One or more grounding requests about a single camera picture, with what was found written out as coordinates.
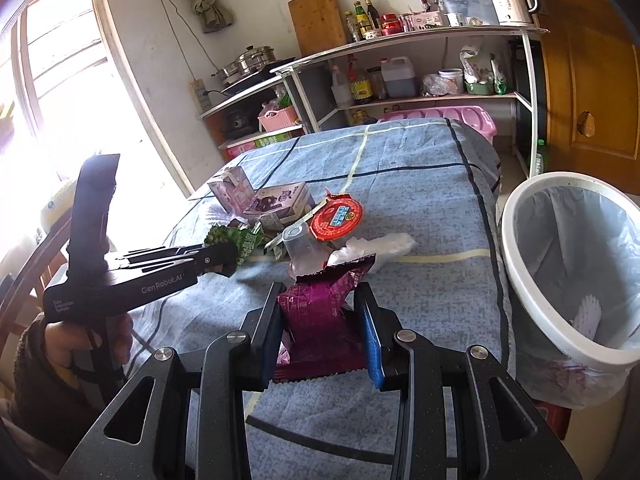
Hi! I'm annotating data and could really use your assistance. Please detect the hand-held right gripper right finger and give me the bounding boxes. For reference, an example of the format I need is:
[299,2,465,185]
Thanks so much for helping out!
[354,282,583,480]

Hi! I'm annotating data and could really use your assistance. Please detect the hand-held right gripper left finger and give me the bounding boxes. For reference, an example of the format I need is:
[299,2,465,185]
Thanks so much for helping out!
[57,282,286,480]

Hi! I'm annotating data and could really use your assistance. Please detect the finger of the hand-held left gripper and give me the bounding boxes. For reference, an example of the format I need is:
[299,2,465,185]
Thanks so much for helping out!
[122,242,237,262]
[117,256,238,277]

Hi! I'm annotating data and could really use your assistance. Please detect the green snack wrapper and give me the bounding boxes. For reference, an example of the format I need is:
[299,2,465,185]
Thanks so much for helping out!
[205,222,266,268]

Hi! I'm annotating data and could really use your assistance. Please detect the purple snack wrapper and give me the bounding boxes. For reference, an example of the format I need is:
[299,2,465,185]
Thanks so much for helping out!
[272,254,377,383]

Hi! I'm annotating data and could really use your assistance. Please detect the purple milk carton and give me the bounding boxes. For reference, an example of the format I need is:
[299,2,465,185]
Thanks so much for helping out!
[207,166,256,213]
[243,181,316,228]

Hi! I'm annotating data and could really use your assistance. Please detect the white plastic trash bin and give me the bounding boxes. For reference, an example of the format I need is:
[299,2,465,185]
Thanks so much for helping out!
[500,171,640,411]

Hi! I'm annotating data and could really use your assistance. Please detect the person's left forearm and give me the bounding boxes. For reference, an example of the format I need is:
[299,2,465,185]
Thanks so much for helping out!
[12,317,128,443]

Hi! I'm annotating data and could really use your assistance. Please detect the person's left hand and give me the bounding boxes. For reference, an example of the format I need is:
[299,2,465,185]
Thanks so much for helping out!
[40,310,135,376]

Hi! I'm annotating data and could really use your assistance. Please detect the wooden chair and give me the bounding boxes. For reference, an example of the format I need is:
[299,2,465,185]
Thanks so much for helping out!
[0,205,71,396]

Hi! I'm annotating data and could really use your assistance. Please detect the clear plastic cup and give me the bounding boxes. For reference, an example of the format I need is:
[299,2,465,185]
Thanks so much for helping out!
[281,223,328,281]

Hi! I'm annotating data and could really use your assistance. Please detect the clear plastic bag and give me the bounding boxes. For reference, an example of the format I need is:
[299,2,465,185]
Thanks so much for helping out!
[327,232,417,273]

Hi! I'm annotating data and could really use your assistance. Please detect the pink and green cardboard box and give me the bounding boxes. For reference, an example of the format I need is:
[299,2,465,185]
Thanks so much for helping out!
[225,125,303,158]

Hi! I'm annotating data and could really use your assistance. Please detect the pink woven basket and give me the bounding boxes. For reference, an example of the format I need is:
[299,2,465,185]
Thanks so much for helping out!
[257,105,303,133]

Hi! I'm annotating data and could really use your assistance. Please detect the beige power strip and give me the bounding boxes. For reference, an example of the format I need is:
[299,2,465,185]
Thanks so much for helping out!
[190,79,210,115]

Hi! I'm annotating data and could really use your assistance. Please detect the small white shelf unit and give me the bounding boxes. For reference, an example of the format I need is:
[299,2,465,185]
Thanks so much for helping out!
[200,72,306,151]

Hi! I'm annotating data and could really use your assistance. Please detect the black induction cooker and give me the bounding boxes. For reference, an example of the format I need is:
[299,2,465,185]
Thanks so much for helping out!
[220,62,296,95]

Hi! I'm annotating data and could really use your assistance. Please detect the red box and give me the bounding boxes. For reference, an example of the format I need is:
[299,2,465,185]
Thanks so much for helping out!
[532,400,571,438]

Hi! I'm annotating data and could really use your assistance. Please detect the steel steamer pot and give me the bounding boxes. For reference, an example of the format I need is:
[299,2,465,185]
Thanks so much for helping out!
[220,45,277,81]

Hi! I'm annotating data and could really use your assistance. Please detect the clear plastic bottle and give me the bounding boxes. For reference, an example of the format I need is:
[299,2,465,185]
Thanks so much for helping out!
[330,64,355,109]

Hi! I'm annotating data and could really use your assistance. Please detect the white paper wrapper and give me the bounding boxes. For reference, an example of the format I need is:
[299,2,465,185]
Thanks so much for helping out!
[572,294,603,346]

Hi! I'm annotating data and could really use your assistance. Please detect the translucent plastic bin liner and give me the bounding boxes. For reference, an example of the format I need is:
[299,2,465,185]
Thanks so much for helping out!
[510,180,640,408]

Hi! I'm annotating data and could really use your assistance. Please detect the yellow label oil bottle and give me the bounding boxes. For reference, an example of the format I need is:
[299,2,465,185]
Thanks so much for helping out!
[347,54,375,106]

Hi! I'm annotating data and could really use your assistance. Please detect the hanging grey cloth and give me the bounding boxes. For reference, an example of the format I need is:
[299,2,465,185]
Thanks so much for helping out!
[192,0,235,35]

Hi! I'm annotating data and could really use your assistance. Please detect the pink plastic crate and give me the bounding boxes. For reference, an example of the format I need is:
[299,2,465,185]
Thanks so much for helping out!
[377,105,498,141]

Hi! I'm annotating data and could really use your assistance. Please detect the dark glass jar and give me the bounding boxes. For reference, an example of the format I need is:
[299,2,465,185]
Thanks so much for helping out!
[367,66,390,101]

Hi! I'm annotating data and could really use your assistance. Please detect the wooden cutting board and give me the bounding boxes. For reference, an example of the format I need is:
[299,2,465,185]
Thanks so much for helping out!
[288,0,348,58]

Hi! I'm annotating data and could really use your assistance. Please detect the dark liquid plastic jug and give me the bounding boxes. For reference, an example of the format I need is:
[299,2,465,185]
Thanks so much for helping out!
[381,56,418,99]

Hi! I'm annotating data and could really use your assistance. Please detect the crumpled plastic bag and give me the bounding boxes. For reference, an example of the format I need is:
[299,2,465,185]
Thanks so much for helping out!
[420,74,458,97]

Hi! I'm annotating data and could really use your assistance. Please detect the white plastic tub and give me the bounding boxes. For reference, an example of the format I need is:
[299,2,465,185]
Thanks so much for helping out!
[438,68,465,95]

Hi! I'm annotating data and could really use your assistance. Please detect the large white shelf unit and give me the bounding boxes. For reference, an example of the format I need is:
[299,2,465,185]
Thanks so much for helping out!
[270,25,548,181]

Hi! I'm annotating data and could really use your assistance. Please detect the black appliance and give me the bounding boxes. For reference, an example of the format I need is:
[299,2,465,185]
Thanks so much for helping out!
[510,40,543,161]

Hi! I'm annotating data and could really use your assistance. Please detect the white and green food bags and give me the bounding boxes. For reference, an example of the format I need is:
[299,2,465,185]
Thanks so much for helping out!
[459,45,508,95]

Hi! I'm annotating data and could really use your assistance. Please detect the pink utensil holder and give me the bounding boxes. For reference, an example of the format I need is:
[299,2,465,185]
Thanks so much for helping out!
[407,10,446,30]

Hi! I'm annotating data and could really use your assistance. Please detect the clear plastic storage box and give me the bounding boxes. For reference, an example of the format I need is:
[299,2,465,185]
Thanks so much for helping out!
[437,0,501,26]

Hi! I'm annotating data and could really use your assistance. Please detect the wooden door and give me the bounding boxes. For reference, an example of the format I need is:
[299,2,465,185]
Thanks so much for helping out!
[515,0,640,196]

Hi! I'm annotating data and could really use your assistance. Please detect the window frame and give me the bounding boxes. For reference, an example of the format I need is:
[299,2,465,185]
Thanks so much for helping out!
[0,0,193,261]

